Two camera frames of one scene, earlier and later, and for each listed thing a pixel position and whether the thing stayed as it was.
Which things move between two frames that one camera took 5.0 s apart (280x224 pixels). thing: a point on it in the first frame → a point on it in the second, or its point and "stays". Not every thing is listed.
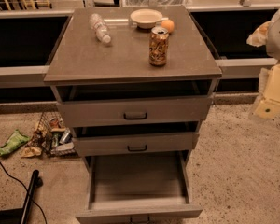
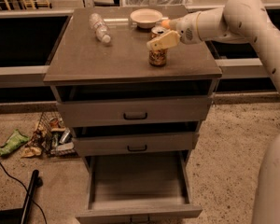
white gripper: [279, 36] → [186, 28]
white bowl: [146, 18] stays
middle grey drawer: [150, 139] stays
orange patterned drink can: [159, 46] stays
